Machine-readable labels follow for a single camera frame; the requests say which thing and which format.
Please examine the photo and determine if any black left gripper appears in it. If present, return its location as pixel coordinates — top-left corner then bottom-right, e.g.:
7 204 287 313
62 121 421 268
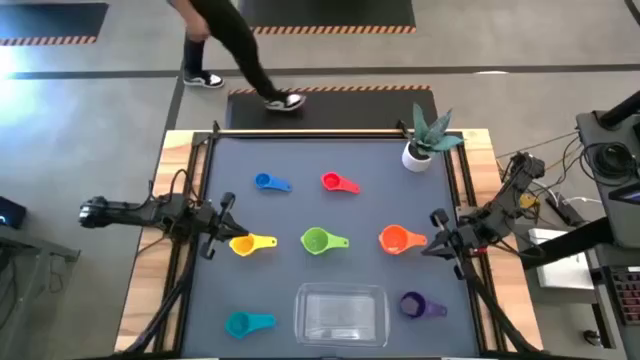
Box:
197 192 250 261

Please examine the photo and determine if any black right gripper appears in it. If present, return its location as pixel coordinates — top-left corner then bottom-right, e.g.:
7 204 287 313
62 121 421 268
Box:
421 207 486 281

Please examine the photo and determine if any yellow measuring cup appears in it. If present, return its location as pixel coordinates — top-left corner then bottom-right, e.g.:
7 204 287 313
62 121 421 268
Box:
228 232 279 258

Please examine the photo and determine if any orange measuring cup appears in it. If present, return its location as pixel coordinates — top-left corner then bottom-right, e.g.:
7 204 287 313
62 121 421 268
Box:
378 224 429 256

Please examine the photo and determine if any blue measuring cup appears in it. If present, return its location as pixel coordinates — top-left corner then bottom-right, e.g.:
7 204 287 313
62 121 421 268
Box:
254 172 294 194

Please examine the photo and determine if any purple measuring cup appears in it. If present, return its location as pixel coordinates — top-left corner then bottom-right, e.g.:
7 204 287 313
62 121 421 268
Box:
398 291 449 321

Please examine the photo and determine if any green measuring cup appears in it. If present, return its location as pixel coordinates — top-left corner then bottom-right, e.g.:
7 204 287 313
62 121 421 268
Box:
299 226 350 256

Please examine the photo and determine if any teal measuring cup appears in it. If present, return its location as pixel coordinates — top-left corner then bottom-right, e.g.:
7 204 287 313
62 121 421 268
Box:
224 310 278 341

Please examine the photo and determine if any red measuring cup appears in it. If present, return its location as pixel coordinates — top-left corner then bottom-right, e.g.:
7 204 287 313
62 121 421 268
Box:
320 171 362 195

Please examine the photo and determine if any clear plastic basket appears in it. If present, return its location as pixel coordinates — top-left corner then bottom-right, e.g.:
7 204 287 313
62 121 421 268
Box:
292 281 391 349

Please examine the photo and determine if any grey table mat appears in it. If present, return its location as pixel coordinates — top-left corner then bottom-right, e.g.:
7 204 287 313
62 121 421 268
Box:
180 137 482 359

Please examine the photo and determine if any succulent plant in white pot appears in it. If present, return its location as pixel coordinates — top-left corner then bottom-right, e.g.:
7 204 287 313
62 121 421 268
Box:
401 102 466 174

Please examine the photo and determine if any black desk crossbar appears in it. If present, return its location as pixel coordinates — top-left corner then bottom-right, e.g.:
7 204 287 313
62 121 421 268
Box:
518 215 615 271

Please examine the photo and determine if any white box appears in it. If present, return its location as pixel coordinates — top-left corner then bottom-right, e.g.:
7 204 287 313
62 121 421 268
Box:
528 227 597 291

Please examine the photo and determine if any black power strip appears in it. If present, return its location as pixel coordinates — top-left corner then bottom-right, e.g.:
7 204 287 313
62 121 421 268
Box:
545 195 581 227

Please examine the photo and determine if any grey side desk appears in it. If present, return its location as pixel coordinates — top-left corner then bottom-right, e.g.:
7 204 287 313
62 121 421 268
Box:
574 89 640 251

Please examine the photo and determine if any person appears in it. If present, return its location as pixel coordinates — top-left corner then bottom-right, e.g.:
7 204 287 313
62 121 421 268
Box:
167 0 307 113

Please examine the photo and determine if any black keyboard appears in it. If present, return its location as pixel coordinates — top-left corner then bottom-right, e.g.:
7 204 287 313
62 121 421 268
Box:
605 266 640 327

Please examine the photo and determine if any grey metal stand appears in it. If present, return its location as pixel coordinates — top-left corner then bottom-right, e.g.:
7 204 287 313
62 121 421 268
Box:
0 224 82 360

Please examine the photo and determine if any black electronic device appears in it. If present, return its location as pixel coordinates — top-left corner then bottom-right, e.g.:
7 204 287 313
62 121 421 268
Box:
0 195 27 230

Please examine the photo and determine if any black floor mat striped edge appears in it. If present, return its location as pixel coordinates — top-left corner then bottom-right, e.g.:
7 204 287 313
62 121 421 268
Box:
238 0 418 36
0 1 110 47

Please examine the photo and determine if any black aluminium table frame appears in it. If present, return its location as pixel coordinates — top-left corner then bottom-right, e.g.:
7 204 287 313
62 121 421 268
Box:
149 119 501 360

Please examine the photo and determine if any coiled black cable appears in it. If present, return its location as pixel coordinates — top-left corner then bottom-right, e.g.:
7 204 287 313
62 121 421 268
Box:
582 141 640 187

